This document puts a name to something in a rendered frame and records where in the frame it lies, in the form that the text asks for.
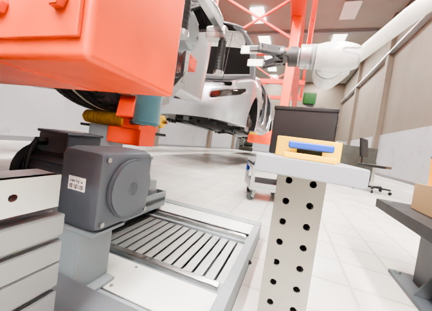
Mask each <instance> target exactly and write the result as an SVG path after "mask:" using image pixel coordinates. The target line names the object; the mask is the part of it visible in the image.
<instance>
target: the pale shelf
mask: <svg viewBox="0 0 432 311"><path fill-rule="evenodd" d="M254 169H255V170H257V171H261V172H268V173H275V174H279V175H286V176H290V177H297V178H301V179H308V180H312V181H319V182H325V183H330V184H337V185H340V186H348V187H351V188H359V189H362V190H367V189H368V183H369V179H370V171H369V170H367V169H363V168H358V167H355V166H350V165H347V164H343V163H339V164H327V163H319V162H314V161H306V160H301V159H293V158H288V157H284V156H283V155H276V154H273V153H270V152H268V153H257V154H256V158H255V167H254Z"/></svg>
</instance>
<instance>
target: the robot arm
mask: <svg viewBox="0 0 432 311"><path fill-rule="evenodd" d="M431 11H432V0H416V1H414V2H413V3H411V4H410V5H409V6H408V7H407V8H406V9H404V10H403V11H402V12H401V13H400V14H399V15H397V16H396V17H395V18H394V19H392V20H391V21H390V22H389V23H388V24H387V25H386V26H384V27H383V28H382V29H380V30H379V31H378V32H377V33H376V34H375V35H374V36H372V37H371V38H370V39H368V40H367V41H366V42H365V43H364V44H363V45H359V44H356V43H353V42H342V41H335V42H324V43H322V44H302V45H301V48H300V47H299V46H291V47H290V48H289V51H287V50H285V46H276V45H272V44H266V43H262V42H260V43H259V44H258V46H242V47H241V52H240V53H241V54H258V53H263V54H265V55H269V56H272V58H269V59H267V60H264V59H248V61H247V66H263V67H262V68H263V69H265V68H270V67H278V66H286V63H287V66H288V67H297V66H298V69H313V70H314V71H313V74H312V81H313V83H314V85H315V86H316V88H318V89H320V90H328V89H331V88H333V87H334V86H335V85H337V84H338V83H339V82H340V81H342V80H343V79H344V78H345V77H347V76H348V75H349V72H350V71H351V70H353V69H356V68H358V66H359V64H360V62H362V61H363V60H364V59H366V58H367V57H369V56H370V55H371V54H372V53H374V52H375V51H377V50H378V49H379V48H381V47H382V46H384V45H385V44H386V43H388V42H389V41H391V40H392V39H393V38H395V37H396V36H398V34H400V33H401V32H403V31H404V30H405V29H407V28H408V27H410V26H411V25H412V24H414V23H415V22H417V21H418V20H419V19H421V18H422V17H423V16H425V15H426V14H428V13H429V12H431Z"/></svg>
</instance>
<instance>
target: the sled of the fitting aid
mask: <svg viewBox="0 0 432 311"><path fill-rule="evenodd" d="M165 196H166V191H165V190H160V189H157V188H156V189H153V190H149V191H148V195H147V199H146V205H145V206H146V207H147V209H146V210H145V211H144V210H143V212H142V213H140V214H138V215H135V216H133V217H131V218H128V219H126V220H123V222H125V221H128V220H130V219H132V218H135V217H137V216H140V215H142V214H144V213H147V212H149V211H152V210H153V209H156V208H159V207H161V206H164V205H165Z"/></svg>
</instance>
